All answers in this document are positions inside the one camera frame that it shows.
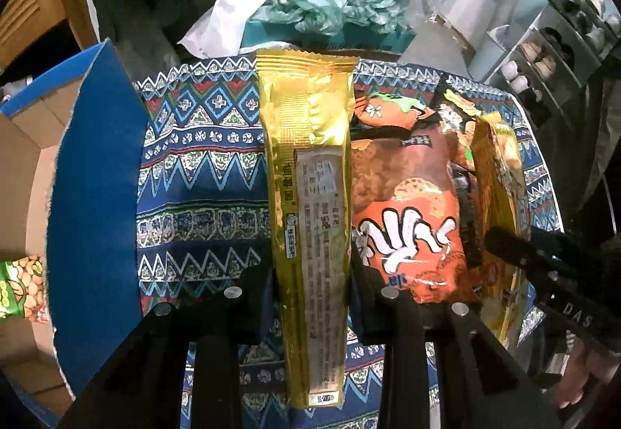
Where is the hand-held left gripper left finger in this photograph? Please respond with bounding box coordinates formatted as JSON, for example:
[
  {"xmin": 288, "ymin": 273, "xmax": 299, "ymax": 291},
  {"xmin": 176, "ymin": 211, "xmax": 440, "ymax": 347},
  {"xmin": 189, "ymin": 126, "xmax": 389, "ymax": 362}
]
[{"xmin": 57, "ymin": 259, "xmax": 282, "ymax": 429}]

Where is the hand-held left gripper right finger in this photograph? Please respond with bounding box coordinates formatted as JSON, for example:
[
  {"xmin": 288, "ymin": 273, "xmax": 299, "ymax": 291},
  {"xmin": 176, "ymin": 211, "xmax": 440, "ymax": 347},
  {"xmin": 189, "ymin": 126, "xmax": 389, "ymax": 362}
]
[{"xmin": 347, "ymin": 255, "xmax": 564, "ymax": 429}]

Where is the pile of teal plastic bags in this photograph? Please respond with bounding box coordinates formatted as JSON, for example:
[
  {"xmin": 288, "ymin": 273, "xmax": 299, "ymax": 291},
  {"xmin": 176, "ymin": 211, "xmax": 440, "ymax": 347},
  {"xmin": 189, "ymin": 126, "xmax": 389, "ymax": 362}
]
[{"xmin": 252, "ymin": 0, "xmax": 413, "ymax": 34}]

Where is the blue cardboard box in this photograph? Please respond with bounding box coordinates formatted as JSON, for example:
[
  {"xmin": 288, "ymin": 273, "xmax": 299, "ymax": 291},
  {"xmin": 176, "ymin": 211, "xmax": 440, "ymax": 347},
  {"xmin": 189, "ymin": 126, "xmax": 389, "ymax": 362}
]
[{"xmin": 0, "ymin": 38, "xmax": 151, "ymax": 429}]

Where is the dark packet with yellow label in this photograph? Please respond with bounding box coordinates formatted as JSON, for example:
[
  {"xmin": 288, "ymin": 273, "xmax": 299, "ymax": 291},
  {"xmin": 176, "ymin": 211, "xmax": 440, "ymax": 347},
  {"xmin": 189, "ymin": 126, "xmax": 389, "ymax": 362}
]
[{"xmin": 421, "ymin": 87, "xmax": 490, "ymax": 265}]

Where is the teal cardboard box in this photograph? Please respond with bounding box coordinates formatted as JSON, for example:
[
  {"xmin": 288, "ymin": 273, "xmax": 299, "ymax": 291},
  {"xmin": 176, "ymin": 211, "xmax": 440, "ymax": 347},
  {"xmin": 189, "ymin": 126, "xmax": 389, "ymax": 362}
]
[{"xmin": 240, "ymin": 19, "xmax": 418, "ymax": 56}]

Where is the orange packet with green label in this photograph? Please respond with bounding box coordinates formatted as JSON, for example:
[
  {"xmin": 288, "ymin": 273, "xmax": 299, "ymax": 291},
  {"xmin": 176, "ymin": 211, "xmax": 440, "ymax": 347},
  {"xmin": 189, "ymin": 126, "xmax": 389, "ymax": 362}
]
[{"xmin": 353, "ymin": 92, "xmax": 440, "ymax": 131}]

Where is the white plastic bag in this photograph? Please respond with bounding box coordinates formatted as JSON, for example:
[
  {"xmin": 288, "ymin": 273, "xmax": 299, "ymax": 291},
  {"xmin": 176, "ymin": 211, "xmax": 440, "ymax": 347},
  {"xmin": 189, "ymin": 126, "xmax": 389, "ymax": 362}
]
[{"xmin": 179, "ymin": 0, "xmax": 321, "ymax": 58}]

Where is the large orange snack bag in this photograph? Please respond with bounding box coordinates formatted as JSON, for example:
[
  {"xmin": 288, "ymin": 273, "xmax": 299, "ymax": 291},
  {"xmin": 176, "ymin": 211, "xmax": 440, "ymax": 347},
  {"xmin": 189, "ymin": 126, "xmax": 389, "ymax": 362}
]
[{"xmin": 349, "ymin": 128, "xmax": 481, "ymax": 306}]

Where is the long gold snack packet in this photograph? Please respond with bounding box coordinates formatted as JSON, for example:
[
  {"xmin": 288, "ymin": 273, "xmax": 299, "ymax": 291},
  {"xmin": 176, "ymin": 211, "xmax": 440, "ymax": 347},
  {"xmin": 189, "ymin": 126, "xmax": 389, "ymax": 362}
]
[{"xmin": 255, "ymin": 48, "xmax": 361, "ymax": 410}]

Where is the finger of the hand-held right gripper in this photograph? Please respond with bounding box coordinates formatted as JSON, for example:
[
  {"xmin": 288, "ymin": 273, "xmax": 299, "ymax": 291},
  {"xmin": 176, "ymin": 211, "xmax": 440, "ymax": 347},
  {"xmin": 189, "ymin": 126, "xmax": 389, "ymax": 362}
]
[{"xmin": 485, "ymin": 226, "xmax": 551, "ymax": 287}]

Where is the grey shoe rack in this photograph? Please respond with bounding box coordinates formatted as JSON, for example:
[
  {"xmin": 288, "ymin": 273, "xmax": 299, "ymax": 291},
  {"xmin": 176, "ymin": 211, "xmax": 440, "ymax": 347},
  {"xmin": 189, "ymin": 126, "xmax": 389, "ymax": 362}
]
[{"xmin": 485, "ymin": 0, "xmax": 621, "ymax": 129}]

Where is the blue patterned tablecloth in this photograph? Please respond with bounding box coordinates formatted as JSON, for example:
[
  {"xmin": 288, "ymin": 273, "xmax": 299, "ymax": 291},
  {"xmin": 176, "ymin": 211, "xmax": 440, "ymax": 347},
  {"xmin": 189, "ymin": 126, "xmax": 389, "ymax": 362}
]
[{"xmin": 131, "ymin": 55, "xmax": 566, "ymax": 429}]

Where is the person's right hand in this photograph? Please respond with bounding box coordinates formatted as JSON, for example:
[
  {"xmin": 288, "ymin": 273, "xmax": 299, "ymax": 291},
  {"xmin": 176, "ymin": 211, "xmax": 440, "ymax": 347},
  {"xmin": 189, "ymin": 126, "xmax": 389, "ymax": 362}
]
[{"xmin": 553, "ymin": 346, "xmax": 621, "ymax": 410}]

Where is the green snack packet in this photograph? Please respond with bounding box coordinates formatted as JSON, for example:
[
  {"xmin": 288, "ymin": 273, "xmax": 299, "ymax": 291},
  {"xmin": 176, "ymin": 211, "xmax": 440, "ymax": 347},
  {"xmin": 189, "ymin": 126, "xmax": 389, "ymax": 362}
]
[{"xmin": 0, "ymin": 255, "xmax": 49, "ymax": 325}]

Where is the light blue bin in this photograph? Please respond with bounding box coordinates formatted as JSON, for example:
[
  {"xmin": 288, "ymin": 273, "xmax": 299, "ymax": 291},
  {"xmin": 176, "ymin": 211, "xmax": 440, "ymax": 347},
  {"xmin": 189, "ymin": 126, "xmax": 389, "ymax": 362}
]
[{"xmin": 480, "ymin": 25, "xmax": 525, "ymax": 80}]

